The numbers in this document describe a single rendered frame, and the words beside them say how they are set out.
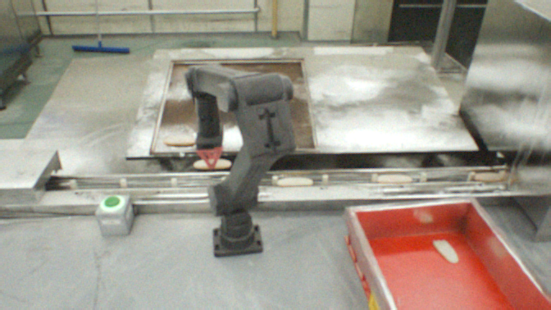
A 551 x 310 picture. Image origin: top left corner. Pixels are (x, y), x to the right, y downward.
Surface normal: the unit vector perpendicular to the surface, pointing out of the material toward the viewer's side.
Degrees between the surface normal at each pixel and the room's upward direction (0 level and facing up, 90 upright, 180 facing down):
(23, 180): 0
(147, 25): 90
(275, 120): 59
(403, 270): 0
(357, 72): 10
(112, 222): 90
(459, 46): 90
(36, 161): 0
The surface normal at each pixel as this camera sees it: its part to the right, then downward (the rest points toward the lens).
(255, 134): 0.31, 0.03
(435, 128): 0.00, -0.72
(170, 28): 0.04, 0.56
